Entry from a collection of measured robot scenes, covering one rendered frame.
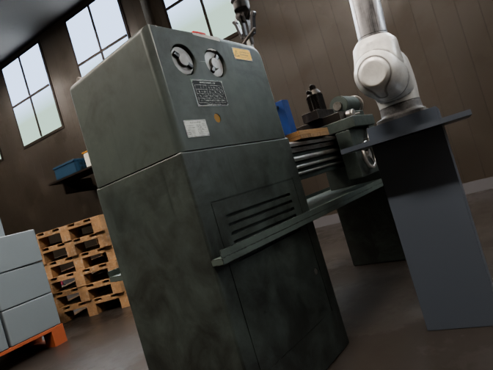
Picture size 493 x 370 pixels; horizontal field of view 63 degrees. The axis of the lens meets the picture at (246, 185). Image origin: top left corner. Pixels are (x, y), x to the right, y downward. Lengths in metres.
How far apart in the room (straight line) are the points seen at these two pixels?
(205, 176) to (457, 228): 0.92
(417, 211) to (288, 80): 3.92
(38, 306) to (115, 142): 2.23
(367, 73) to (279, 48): 4.05
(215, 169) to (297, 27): 4.26
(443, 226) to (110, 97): 1.24
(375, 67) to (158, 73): 0.69
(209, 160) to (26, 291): 2.41
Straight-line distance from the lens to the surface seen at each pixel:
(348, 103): 2.81
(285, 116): 2.12
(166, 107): 1.21
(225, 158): 1.30
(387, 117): 1.63
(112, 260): 3.97
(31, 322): 3.43
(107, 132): 1.44
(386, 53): 1.44
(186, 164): 1.17
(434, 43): 4.98
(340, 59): 5.13
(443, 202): 1.59
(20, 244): 3.43
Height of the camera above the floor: 0.70
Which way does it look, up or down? 1 degrees up
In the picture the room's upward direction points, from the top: 17 degrees counter-clockwise
